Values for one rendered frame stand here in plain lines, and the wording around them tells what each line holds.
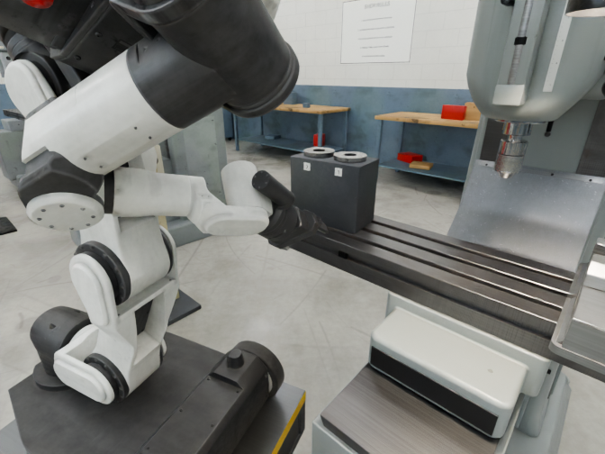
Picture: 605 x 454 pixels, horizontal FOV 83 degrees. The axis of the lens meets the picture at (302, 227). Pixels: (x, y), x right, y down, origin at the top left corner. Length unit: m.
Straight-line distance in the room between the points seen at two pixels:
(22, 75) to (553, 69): 0.81
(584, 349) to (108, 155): 0.69
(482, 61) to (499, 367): 0.56
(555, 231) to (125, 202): 1.01
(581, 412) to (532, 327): 1.37
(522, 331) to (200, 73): 0.70
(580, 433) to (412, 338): 1.34
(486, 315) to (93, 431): 0.97
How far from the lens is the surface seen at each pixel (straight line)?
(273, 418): 1.24
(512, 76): 0.66
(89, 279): 0.77
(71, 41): 0.56
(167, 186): 0.54
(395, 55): 5.65
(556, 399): 1.84
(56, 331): 1.19
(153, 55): 0.38
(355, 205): 0.92
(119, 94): 0.39
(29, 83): 0.71
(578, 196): 1.15
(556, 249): 1.11
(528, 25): 0.66
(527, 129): 0.77
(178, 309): 2.36
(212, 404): 1.05
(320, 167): 0.94
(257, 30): 0.35
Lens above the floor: 1.39
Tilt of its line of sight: 24 degrees down
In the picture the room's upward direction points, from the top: straight up
